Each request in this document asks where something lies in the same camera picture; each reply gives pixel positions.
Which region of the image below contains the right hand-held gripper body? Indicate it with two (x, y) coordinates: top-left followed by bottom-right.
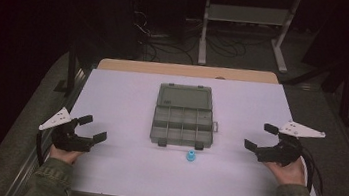
(253, 115), (328, 172)

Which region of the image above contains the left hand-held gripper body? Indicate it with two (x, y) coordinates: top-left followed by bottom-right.
(35, 104), (99, 155)

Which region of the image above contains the small blue plastic part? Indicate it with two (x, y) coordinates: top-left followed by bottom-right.
(185, 149), (198, 163)

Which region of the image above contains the grey plastic compartment box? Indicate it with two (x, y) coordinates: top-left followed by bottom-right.
(147, 80), (224, 154)

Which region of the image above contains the person's left hand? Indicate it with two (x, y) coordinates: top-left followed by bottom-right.
(48, 143), (85, 166)

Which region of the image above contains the person's right hand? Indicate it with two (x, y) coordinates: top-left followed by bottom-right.
(261, 151), (310, 189)

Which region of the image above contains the white board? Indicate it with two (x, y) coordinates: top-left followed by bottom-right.
(59, 59), (337, 196)

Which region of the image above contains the black cable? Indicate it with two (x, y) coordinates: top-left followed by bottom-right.
(32, 129), (50, 168)
(294, 147), (329, 196)

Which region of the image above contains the white metal desk frame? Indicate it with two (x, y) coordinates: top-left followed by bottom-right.
(196, 0), (301, 76)

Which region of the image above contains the tangle of floor cables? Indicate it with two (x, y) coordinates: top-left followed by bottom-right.
(128, 9), (273, 77)

